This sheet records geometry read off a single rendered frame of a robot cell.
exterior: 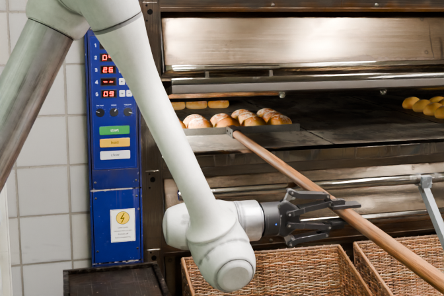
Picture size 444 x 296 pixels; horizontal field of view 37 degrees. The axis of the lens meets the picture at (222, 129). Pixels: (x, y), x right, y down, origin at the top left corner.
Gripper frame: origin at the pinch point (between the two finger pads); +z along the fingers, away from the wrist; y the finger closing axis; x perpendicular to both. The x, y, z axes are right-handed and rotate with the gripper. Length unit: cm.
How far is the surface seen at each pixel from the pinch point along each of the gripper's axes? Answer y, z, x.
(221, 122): -3, -3, -102
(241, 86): -22, -9, -54
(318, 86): -22, 15, -54
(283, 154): 2, 10, -69
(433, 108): -2, 96, -120
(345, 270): 40, 29, -58
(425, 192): 6.3, 38.8, -29.8
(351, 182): 2.1, 16.4, -31.4
